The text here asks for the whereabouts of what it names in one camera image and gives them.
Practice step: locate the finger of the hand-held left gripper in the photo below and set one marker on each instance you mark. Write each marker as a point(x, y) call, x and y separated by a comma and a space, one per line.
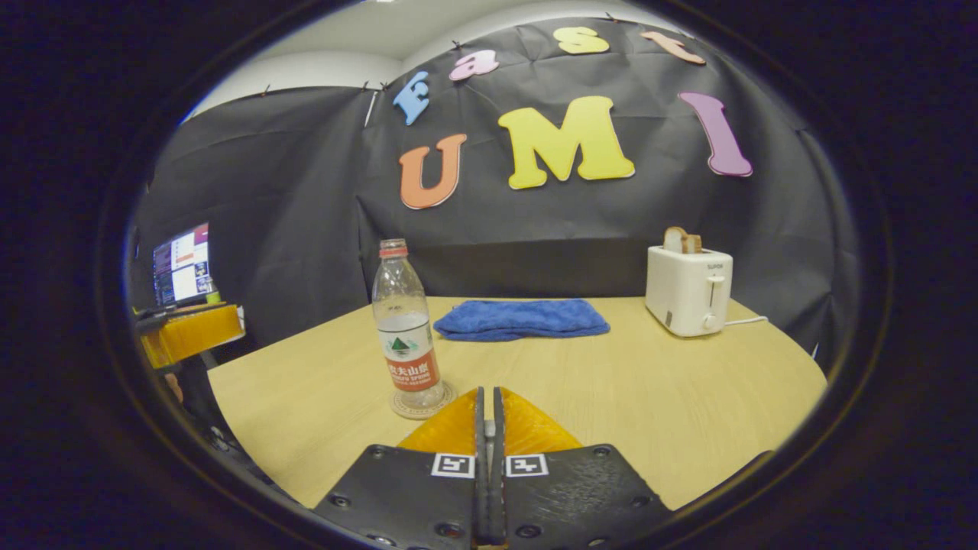
point(191, 334)

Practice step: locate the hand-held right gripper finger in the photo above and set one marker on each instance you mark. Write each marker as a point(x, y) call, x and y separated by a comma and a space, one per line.
point(480, 428)
point(498, 428)

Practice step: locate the round brown coaster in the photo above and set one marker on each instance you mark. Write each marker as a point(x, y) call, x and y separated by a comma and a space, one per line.
point(449, 397)

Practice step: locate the clear plastic water bottle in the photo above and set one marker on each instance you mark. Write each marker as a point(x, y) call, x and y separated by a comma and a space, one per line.
point(405, 336)

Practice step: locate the computer monitor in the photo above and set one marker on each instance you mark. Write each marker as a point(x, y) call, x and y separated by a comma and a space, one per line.
point(182, 267)

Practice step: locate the blue folded towel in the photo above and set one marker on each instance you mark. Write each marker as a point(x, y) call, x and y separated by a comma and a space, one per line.
point(519, 321)

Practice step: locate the white toaster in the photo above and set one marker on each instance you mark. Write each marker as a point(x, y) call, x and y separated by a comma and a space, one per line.
point(684, 294)

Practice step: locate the toast slice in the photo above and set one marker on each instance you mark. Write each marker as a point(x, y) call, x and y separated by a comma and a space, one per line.
point(676, 241)

